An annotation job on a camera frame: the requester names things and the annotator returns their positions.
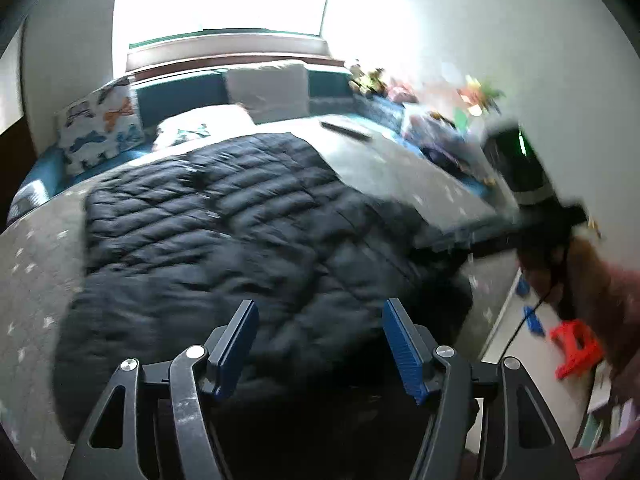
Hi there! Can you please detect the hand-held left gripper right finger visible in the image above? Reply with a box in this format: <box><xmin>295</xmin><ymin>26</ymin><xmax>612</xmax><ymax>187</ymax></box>
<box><xmin>382</xmin><ymin>297</ymin><xmax>583</xmax><ymax>480</ymax></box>

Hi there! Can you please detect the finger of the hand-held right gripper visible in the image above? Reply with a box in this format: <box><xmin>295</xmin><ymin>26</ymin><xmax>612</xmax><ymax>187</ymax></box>
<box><xmin>467</xmin><ymin>237</ymin><xmax>523</xmax><ymax>261</ymax></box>

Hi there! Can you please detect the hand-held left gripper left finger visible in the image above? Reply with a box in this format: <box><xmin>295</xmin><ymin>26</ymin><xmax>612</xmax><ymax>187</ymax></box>
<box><xmin>62</xmin><ymin>299</ymin><xmax>260</xmax><ymax>480</ymax></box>

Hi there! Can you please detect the black puffer jacket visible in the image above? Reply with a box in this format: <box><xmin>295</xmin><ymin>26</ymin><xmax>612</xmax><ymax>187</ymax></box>
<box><xmin>52</xmin><ymin>132</ymin><xmax>473</xmax><ymax>441</ymax></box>

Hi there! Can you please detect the person's right forearm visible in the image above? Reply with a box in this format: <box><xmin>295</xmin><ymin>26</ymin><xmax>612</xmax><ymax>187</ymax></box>
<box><xmin>517</xmin><ymin>237</ymin><xmax>640</xmax><ymax>386</ymax></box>

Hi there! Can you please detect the blue plastic toy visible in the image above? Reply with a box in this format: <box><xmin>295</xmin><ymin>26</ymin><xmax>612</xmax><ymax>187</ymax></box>
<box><xmin>517</xmin><ymin>280</ymin><xmax>549</xmax><ymax>335</ymax></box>

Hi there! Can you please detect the red plastic stool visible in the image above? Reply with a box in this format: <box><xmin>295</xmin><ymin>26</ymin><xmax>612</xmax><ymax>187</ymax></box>
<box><xmin>549</xmin><ymin>321</ymin><xmax>606</xmax><ymax>381</ymax></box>

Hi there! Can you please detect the brown plush toy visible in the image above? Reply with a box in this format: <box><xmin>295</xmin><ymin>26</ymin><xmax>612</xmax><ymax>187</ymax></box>
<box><xmin>352</xmin><ymin>67</ymin><xmax>388</xmax><ymax>96</ymax></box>

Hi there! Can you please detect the grey star quilted mattress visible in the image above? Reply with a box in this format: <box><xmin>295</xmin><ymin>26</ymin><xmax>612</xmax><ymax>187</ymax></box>
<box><xmin>0</xmin><ymin>112</ymin><xmax>506</xmax><ymax>461</ymax></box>

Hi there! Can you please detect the white pillow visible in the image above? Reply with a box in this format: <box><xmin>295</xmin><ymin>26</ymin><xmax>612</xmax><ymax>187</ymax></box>
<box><xmin>152</xmin><ymin>105</ymin><xmax>256</xmax><ymax>148</ymax></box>

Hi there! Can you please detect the pale grey cushion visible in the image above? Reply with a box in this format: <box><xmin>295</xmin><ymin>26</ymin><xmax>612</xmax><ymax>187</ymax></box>
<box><xmin>225</xmin><ymin>60</ymin><xmax>311</xmax><ymax>123</ymax></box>

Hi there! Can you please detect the grey patterned cloth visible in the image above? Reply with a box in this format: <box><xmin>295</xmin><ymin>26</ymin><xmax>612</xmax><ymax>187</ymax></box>
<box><xmin>7</xmin><ymin>180</ymin><xmax>48</xmax><ymax>221</ymax></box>

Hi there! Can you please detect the butterfly print pillow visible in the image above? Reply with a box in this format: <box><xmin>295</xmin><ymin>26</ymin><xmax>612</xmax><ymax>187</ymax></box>
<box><xmin>56</xmin><ymin>85</ymin><xmax>146</xmax><ymax>176</ymax></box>

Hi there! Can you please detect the black cable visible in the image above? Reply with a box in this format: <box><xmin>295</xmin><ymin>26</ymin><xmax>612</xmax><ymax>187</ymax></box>
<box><xmin>497</xmin><ymin>255</ymin><xmax>568</xmax><ymax>361</ymax></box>

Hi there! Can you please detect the colourful wall sticker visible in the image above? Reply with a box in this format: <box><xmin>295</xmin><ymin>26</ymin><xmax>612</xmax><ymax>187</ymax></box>
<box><xmin>447</xmin><ymin>74</ymin><xmax>507</xmax><ymax>113</ymax></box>

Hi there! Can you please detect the teal padded bed frame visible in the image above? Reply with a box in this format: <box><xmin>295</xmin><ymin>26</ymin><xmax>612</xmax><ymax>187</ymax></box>
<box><xmin>7</xmin><ymin>65</ymin><xmax>401</xmax><ymax>211</ymax></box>

